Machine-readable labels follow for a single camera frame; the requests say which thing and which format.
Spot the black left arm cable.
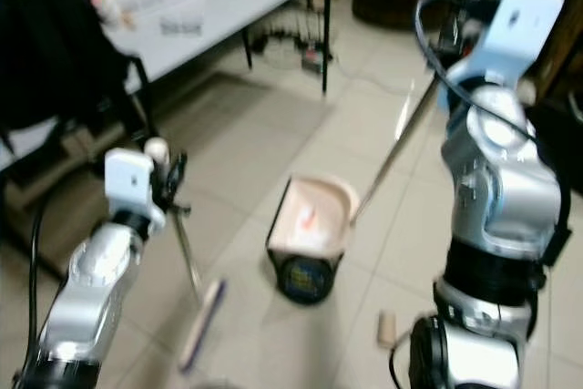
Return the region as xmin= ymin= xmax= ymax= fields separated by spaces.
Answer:
xmin=29 ymin=166 xmax=110 ymax=381

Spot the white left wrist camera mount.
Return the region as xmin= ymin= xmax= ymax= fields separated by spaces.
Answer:
xmin=104 ymin=149 xmax=156 ymax=215

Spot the brown cardboard tube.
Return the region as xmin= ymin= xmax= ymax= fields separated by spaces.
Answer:
xmin=377 ymin=310 xmax=399 ymax=350

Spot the broom with pink brush head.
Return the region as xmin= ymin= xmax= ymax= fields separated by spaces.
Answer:
xmin=146 ymin=138 xmax=229 ymax=374

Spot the power strip with cables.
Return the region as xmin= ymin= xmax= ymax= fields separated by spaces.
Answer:
xmin=244 ymin=5 xmax=333 ymax=76

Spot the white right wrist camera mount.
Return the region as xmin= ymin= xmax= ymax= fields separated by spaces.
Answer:
xmin=439 ymin=0 xmax=567 ymax=115

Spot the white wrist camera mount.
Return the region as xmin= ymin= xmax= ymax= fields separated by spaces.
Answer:
xmin=439 ymin=0 xmax=567 ymax=115
xmin=104 ymin=149 xmax=156 ymax=215

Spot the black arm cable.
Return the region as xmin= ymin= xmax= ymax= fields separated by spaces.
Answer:
xmin=29 ymin=166 xmax=110 ymax=381
xmin=414 ymin=0 xmax=543 ymax=146

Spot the pink long-handled dustpan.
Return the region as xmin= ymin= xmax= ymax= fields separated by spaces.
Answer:
xmin=265 ymin=75 xmax=440 ymax=307

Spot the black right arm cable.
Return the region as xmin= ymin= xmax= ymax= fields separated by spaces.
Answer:
xmin=414 ymin=0 xmax=543 ymax=146

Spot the black backpack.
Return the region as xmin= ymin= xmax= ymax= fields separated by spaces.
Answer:
xmin=0 ymin=0 xmax=158 ymax=148

